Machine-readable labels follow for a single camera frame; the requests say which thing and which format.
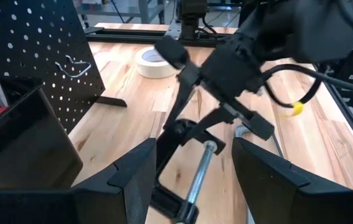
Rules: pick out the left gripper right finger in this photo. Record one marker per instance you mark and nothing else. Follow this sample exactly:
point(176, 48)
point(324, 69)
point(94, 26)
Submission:
point(266, 186)

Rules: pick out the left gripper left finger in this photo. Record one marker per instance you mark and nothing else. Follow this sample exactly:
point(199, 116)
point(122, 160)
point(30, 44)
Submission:
point(135, 174)

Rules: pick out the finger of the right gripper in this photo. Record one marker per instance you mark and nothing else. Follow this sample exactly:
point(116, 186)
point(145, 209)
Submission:
point(210, 123)
point(185, 90)

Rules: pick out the beige masking tape roll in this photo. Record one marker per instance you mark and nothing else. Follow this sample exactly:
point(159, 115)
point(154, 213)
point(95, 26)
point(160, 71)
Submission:
point(154, 70)

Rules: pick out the black C-clamp silver screw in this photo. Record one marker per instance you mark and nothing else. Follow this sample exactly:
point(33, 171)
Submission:
point(198, 177)

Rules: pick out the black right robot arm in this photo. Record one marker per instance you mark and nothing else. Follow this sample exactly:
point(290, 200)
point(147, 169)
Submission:
point(313, 31)

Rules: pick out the tall black pegboard bin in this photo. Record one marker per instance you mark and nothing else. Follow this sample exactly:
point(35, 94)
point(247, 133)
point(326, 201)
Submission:
point(39, 149)

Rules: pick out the black metal pegboard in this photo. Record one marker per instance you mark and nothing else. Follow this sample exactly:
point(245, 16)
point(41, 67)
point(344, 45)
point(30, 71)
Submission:
point(70, 18)

